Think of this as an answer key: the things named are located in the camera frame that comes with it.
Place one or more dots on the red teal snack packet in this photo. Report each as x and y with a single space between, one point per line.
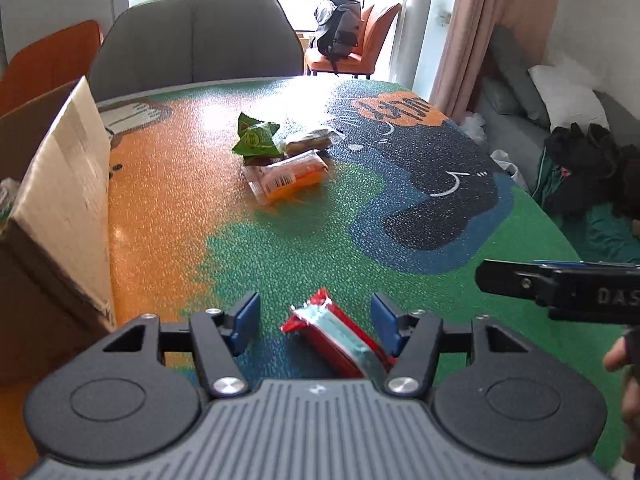
340 335

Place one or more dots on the clear packet of brown bread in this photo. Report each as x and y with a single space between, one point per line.
310 141

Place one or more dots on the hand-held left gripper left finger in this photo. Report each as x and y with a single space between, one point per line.
248 320

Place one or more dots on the black grey backpack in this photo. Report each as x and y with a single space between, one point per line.
337 32

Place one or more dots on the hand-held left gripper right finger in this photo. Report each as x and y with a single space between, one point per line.
384 320

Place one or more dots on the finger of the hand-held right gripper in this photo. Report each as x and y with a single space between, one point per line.
510 280

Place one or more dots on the white pillow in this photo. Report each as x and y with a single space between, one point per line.
570 97

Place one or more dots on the grey sofa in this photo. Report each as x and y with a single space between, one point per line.
515 135

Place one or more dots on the crumpled white bag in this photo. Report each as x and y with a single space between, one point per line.
473 127

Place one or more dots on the colourful printed table mat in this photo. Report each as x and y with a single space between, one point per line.
310 240

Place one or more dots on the grey upholstered chair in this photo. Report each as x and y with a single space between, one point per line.
195 40

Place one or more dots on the pink curtain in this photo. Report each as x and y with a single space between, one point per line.
492 30

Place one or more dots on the grey cushion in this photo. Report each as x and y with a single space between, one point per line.
520 75

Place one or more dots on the green snack packet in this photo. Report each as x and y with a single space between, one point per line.
256 140

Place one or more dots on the orange snack packet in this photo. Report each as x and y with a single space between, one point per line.
290 177

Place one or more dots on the white plastic bag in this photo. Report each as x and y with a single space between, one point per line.
510 167

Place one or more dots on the dark clothing pile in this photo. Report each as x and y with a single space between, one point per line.
585 165

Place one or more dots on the green cloth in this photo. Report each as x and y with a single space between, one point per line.
605 240

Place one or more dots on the brown cardboard box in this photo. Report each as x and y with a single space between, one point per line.
55 240

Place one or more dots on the person's right hand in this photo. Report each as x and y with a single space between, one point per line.
617 357

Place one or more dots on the orange chair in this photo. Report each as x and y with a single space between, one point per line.
45 65
372 40

